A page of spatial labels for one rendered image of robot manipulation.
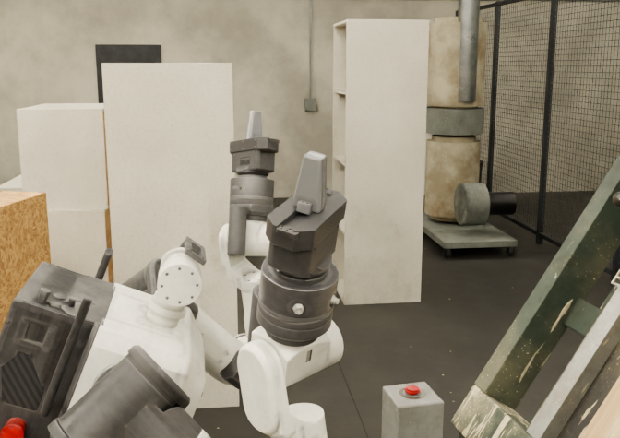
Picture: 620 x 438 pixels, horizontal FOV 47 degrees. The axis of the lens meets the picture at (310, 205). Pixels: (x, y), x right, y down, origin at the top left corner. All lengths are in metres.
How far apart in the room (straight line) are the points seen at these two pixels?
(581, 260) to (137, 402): 1.32
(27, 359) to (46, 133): 4.29
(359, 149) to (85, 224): 2.04
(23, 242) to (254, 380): 2.08
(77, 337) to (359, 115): 4.15
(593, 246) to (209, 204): 2.04
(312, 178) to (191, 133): 2.72
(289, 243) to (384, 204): 4.44
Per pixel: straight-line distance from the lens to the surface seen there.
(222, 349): 1.42
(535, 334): 1.95
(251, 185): 1.39
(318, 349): 0.85
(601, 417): 1.70
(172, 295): 1.08
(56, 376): 1.05
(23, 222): 2.84
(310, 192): 0.75
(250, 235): 1.38
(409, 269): 5.32
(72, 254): 5.41
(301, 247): 0.72
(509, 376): 1.96
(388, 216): 5.18
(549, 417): 1.77
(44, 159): 5.34
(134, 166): 3.48
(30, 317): 1.07
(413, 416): 1.81
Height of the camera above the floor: 1.74
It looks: 11 degrees down
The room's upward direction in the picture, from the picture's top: straight up
